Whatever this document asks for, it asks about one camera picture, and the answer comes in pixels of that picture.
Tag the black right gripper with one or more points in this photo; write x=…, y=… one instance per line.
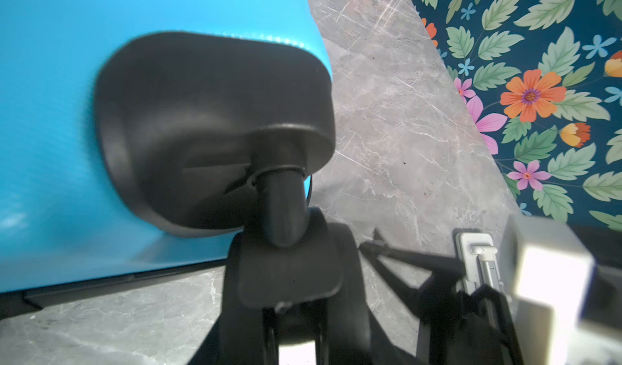
x=457, y=328

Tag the blue hard-shell suitcase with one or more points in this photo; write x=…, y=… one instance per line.
x=146, y=139

